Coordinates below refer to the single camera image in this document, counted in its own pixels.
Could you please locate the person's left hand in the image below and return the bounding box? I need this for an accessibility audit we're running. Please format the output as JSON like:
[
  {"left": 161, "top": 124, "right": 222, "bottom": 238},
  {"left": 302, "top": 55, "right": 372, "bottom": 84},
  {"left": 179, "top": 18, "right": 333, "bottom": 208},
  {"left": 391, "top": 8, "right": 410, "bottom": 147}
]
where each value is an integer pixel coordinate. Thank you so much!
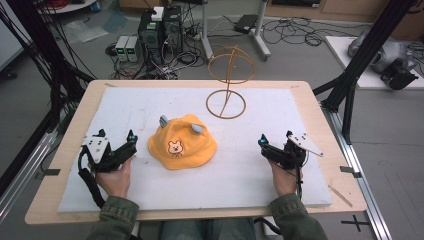
[{"left": 95, "top": 155, "right": 133, "bottom": 200}]

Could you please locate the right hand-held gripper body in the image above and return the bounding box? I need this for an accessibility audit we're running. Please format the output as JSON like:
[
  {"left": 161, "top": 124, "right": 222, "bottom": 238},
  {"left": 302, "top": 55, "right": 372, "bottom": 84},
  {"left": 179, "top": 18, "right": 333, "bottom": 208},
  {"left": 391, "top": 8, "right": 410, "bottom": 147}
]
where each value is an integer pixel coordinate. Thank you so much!
[{"left": 261, "top": 130, "right": 325, "bottom": 171}]

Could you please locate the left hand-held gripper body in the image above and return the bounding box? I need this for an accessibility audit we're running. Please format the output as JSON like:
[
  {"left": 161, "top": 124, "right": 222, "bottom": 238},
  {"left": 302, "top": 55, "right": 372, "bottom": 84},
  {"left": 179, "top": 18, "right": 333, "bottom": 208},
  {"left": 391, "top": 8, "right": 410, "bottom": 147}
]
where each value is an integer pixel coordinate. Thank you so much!
[{"left": 81, "top": 128, "right": 138, "bottom": 173}]

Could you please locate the person's right hand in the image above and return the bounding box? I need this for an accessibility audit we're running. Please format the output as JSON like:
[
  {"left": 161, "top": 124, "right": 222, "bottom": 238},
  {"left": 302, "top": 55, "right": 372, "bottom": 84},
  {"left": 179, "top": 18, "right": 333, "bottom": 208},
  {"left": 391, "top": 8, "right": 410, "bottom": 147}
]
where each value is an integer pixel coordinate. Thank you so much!
[{"left": 269, "top": 159, "right": 305, "bottom": 198}]

